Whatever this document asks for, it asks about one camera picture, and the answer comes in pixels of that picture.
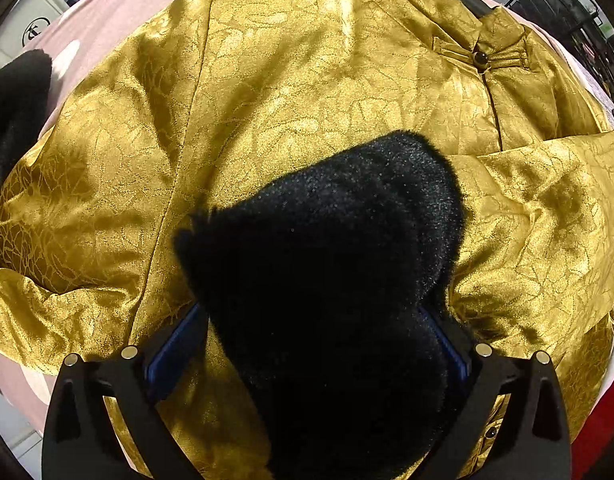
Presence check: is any gold satin jacket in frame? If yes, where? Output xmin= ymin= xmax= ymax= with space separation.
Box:
xmin=0 ymin=0 xmax=614 ymax=480

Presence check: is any red cloth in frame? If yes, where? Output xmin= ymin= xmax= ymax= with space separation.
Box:
xmin=572 ymin=382 xmax=614 ymax=480

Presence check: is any pink polka dot bedsheet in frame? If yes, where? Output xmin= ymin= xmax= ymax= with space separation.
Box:
xmin=0 ymin=0 xmax=614 ymax=432

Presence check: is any white appliance with logo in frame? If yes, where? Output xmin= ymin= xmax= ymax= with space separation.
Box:
xmin=0 ymin=0 xmax=68 ymax=68

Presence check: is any black metal rack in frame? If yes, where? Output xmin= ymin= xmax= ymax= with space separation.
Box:
xmin=505 ymin=0 xmax=614 ymax=103

